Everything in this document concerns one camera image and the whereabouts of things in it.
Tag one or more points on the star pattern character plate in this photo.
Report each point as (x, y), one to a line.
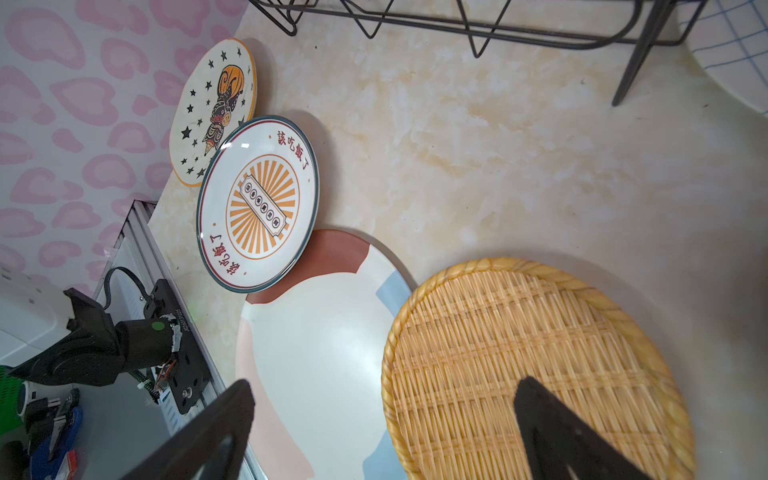
(218, 97)

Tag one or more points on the tan woven bamboo tray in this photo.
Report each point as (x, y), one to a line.
(464, 340)

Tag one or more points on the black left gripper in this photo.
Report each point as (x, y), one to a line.
(94, 351)

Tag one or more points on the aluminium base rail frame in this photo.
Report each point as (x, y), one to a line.
(171, 376)

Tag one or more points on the black wire dish rack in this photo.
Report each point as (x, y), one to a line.
(286, 15)

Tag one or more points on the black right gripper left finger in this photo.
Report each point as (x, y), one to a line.
(211, 446)

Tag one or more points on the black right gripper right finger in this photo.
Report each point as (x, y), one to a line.
(559, 445)

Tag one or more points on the orange sunburst green-rim plate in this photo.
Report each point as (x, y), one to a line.
(257, 205)

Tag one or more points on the white grid pattern plate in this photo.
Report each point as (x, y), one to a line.
(728, 39)

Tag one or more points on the large pastel colour-block plate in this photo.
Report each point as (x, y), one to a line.
(311, 348)

